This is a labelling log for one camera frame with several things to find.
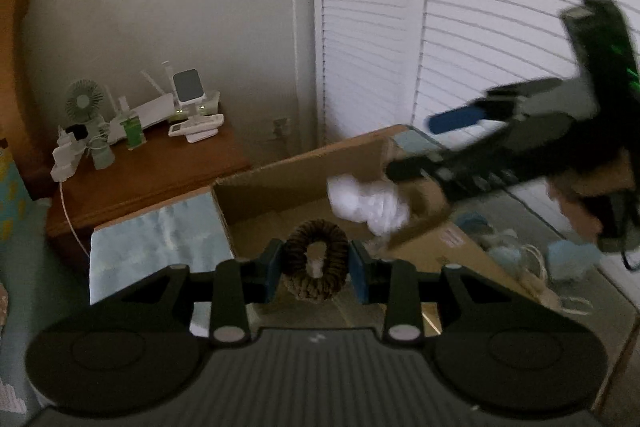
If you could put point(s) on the narrow white louvered door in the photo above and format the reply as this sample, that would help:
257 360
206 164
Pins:
367 32

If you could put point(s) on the wooden nightstand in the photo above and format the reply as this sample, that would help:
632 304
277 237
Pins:
150 174

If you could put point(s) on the light blue soft cloth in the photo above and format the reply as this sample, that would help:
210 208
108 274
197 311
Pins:
572 259

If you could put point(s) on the yellow printed blue cloth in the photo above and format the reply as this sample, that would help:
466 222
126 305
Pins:
11 202

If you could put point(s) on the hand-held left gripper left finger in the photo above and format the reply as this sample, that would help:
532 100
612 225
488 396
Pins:
272 273

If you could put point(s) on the brown knitted scrunchie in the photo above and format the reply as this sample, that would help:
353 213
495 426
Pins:
331 283

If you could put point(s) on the white charger plug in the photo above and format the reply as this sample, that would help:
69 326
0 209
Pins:
65 159

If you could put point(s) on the white router with antennas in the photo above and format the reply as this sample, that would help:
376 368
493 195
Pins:
150 114

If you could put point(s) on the person's right hand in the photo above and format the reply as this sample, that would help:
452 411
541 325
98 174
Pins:
582 202

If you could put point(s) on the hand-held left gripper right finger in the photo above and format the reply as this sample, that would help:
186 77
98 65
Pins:
358 274

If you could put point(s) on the small green desk fan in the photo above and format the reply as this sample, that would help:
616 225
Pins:
83 99

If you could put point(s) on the low wall outlet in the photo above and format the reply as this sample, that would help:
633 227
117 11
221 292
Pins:
281 128

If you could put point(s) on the brown wooden headboard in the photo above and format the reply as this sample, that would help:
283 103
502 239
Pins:
15 82

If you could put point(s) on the white cloth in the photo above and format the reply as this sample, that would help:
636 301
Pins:
367 204

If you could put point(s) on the small green bottle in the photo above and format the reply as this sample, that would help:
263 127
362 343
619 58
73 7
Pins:
134 133

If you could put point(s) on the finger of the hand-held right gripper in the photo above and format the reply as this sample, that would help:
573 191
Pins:
460 118
465 169

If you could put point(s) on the white device with dark screen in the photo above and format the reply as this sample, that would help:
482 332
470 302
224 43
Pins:
187 87

